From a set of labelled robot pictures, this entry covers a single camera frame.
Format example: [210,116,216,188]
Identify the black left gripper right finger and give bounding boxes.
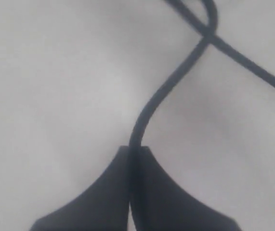
[130,146,241,231]

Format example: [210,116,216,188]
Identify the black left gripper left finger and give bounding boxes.
[31,146,130,231]

